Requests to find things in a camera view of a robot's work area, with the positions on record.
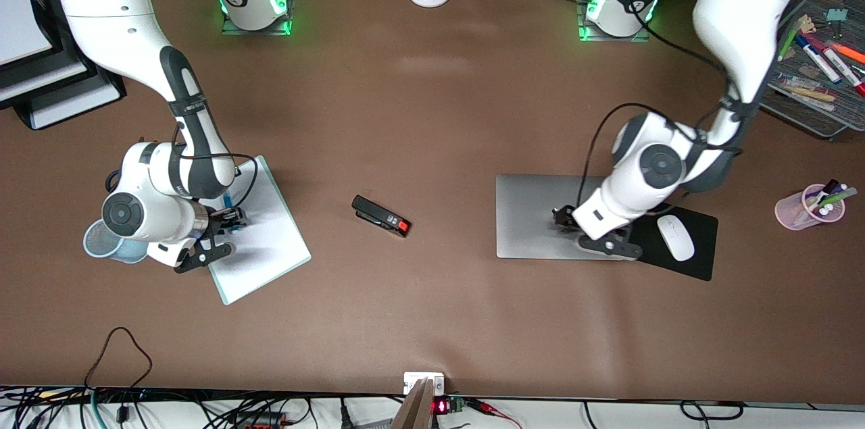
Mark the silver laptop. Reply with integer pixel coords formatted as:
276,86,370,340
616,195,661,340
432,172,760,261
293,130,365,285
495,174,625,261

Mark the black capped marker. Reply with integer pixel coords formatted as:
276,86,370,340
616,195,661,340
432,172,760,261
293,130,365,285
811,179,841,205

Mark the green marker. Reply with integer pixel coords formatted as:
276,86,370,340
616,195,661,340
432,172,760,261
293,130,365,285
819,187,859,208

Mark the white marker with blue cap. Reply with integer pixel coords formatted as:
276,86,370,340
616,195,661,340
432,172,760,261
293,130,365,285
794,34,843,85

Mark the white marker with red cap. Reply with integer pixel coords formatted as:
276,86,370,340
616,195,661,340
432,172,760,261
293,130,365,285
821,47,865,97

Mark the white clipped paper sheet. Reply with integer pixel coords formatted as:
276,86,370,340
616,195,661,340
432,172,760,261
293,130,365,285
206,160,309,303

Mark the light green clipboard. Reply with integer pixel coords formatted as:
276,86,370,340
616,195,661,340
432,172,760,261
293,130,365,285
201,155,312,306

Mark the white computer mouse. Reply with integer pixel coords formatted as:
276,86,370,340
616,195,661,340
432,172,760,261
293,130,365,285
657,214,696,262

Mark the black mouse pad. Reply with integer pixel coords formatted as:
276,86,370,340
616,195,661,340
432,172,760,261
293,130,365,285
624,203,718,282

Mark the blue mesh pen cup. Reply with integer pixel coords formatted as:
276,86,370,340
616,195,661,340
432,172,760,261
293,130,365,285
83,220,151,265

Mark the black stapler with red tip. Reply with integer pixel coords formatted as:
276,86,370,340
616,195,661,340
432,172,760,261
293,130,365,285
351,195,412,238

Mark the pink mesh pen cup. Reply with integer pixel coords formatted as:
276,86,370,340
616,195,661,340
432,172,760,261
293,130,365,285
774,184,847,232

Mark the black stacked document tray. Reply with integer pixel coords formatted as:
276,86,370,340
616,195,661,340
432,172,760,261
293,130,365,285
0,0,128,130

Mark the small white box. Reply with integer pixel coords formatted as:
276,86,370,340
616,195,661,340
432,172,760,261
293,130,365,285
403,372,445,396

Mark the black mesh desk organizer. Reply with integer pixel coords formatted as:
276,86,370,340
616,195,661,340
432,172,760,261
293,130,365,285
760,0,865,141

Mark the wooden stand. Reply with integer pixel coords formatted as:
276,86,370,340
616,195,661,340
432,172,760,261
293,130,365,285
391,377,437,429

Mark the coloured pencil pack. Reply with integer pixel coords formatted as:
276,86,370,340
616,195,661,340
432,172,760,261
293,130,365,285
776,73,840,113

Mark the green pen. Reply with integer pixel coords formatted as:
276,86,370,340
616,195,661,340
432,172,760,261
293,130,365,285
777,16,810,62

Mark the white paper stack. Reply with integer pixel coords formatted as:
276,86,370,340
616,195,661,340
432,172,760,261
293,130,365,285
0,0,53,66

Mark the orange highlighter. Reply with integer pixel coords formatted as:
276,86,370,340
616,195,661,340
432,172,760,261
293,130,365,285
830,42,865,66

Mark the thin black looped cable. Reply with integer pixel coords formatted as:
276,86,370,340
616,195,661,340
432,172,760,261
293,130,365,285
84,326,153,395

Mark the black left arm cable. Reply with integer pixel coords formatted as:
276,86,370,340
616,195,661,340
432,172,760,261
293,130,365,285
585,0,751,208

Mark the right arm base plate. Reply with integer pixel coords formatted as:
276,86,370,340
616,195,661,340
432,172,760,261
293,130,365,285
222,0,293,36

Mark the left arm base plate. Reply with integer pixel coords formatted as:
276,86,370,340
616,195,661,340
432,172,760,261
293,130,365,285
578,0,651,43

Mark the red cable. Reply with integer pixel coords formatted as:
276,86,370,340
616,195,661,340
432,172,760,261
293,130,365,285
466,399,522,429

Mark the black cable tangle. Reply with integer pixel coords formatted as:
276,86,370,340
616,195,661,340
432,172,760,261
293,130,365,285
0,385,339,429

